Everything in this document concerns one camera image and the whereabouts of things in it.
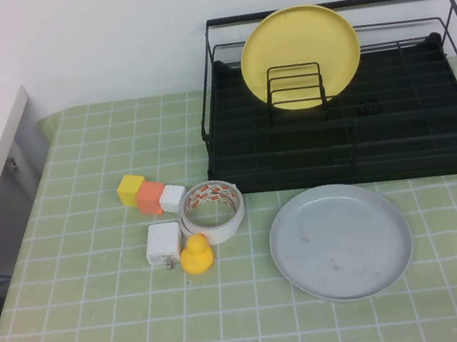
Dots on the grey round plate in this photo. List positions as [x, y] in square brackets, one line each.
[340, 242]

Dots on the yellow round plate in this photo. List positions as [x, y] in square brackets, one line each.
[299, 40]

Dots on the yellow rubber duck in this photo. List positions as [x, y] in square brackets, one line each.
[197, 259]

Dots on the black plastic drain tray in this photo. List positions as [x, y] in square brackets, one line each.
[405, 150]

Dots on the green checkered tablecloth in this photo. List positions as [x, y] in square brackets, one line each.
[106, 332]

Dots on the white cube block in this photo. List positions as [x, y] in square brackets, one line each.
[171, 197]

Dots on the yellow cube block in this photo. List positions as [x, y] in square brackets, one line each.
[129, 186]

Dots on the orange cube block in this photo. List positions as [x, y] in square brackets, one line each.
[150, 195]

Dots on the white tape roll red print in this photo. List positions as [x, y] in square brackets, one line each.
[216, 231]

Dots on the white plug charger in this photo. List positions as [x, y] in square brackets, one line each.
[162, 241]

